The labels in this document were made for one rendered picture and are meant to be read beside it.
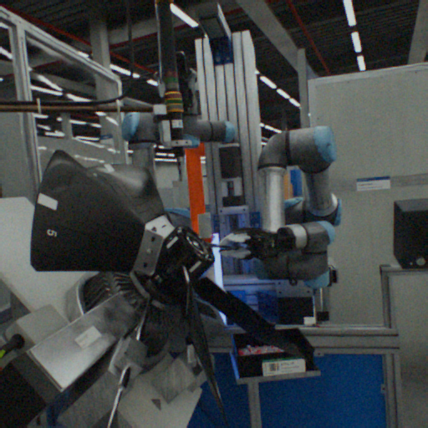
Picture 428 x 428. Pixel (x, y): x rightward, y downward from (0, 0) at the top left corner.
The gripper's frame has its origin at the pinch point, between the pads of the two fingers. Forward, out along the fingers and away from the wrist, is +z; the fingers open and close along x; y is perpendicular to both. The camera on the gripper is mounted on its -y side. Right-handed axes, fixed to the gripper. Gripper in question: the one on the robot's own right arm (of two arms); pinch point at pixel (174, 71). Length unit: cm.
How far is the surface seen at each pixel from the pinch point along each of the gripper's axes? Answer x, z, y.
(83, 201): 14, 37, 31
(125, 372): 7, 48, 57
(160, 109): 3.0, 11.5, 11.6
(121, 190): 15.0, 8.0, 29.8
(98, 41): 202, -655, -245
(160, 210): 5.4, 10.7, 35.4
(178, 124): -0.9, 10.1, 15.3
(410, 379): -121, -141, 168
